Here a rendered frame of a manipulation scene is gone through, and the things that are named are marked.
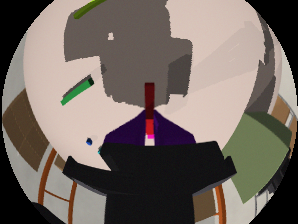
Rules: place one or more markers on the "dark red rod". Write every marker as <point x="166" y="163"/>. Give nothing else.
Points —
<point x="149" y="107"/>

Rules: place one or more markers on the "small blue block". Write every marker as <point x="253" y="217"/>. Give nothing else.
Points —
<point x="89" y="142"/>

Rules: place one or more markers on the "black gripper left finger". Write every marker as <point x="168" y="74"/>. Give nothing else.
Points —
<point x="130" y="132"/>

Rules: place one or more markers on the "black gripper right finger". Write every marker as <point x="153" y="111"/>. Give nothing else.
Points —
<point x="169" y="133"/>

